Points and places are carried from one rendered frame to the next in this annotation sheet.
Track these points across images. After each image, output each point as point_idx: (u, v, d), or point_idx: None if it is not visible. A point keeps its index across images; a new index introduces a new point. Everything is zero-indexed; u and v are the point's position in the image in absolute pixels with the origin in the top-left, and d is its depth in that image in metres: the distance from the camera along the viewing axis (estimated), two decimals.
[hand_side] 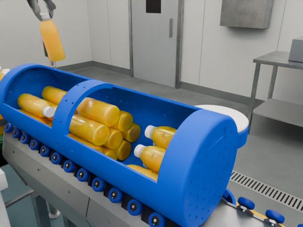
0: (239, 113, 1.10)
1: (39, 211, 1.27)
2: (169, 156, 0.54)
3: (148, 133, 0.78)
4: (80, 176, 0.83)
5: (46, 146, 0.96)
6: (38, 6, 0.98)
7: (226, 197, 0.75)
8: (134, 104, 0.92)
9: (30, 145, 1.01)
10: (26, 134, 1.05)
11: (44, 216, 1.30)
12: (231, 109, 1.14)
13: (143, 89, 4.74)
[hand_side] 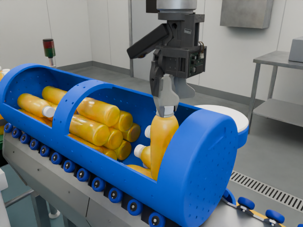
0: (239, 113, 1.10)
1: (39, 211, 1.27)
2: (169, 156, 0.54)
3: (148, 133, 0.78)
4: (80, 176, 0.83)
5: (46, 146, 0.96)
6: (174, 95, 0.52)
7: (226, 197, 0.75)
8: (134, 104, 0.92)
9: (30, 145, 1.01)
10: (26, 134, 1.05)
11: (44, 216, 1.30)
12: (231, 109, 1.14)
13: (143, 89, 4.74)
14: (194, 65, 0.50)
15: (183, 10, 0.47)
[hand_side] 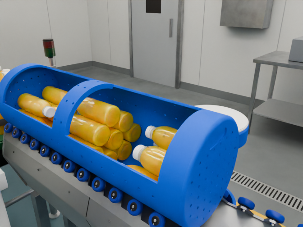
0: (239, 113, 1.10)
1: (39, 211, 1.27)
2: (170, 156, 0.54)
3: (149, 133, 0.78)
4: (80, 176, 0.83)
5: (46, 146, 0.96)
6: None
7: (226, 197, 0.75)
8: (135, 104, 0.92)
9: (30, 144, 1.01)
10: (26, 134, 1.05)
11: (44, 216, 1.30)
12: (231, 109, 1.14)
13: (143, 89, 4.74)
14: None
15: None
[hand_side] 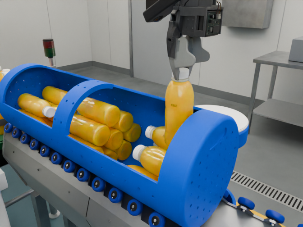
0: (239, 113, 1.10)
1: (39, 211, 1.27)
2: (170, 156, 0.54)
3: (149, 133, 0.78)
4: (80, 176, 0.83)
5: (46, 146, 0.96)
6: (191, 55, 0.53)
7: (226, 197, 0.75)
8: (135, 104, 0.92)
9: (30, 144, 1.01)
10: (26, 134, 1.05)
11: (44, 216, 1.30)
12: (231, 109, 1.14)
13: (143, 89, 4.74)
14: (211, 25, 0.51)
15: None
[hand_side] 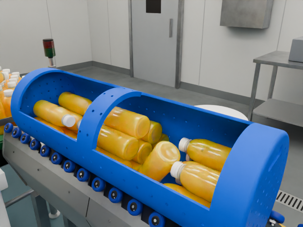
0: (239, 113, 1.10)
1: (39, 211, 1.27)
2: (226, 180, 0.47)
3: (183, 147, 0.71)
4: (82, 175, 0.83)
5: (44, 145, 0.97)
6: None
7: None
8: (162, 113, 0.85)
9: (30, 147, 1.00)
10: (21, 136, 1.06)
11: (44, 216, 1.30)
12: (231, 109, 1.14)
13: (143, 89, 4.74)
14: None
15: None
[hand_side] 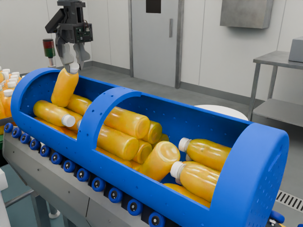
0: (239, 113, 1.10)
1: (39, 211, 1.27)
2: (226, 180, 0.47)
3: (183, 147, 0.71)
4: (82, 175, 0.83)
5: (44, 145, 0.97)
6: (71, 55, 0.80)
7: None
8: (162, 113, 0.85)
9: (30, 147, 1.00)
10: (21, 136, 1.06)
11: (44, 216, 1.30)
12: (231, 109, 1.14)
13: (143, 89, 4.74)
14: (81, 35, 0.78)
15: None
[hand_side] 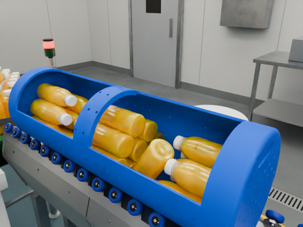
0: (239, 113, 1.10)
1: (39, 211, 1.27)
2: (216, 176, 0.48)
3: (177, 144, 0.72)
4: (83, 174, 0.83)
5: (41, 147, 0.97)
6: None
7: None
8: (158, 112, 0.86)
9: (32, 147, 1.00)
10: (21, 136, 1.06)
11: (44, 216, 1.30)
12: (231, 109, 1.14)
13: (143, 89, 4.74)
14: None
15: None
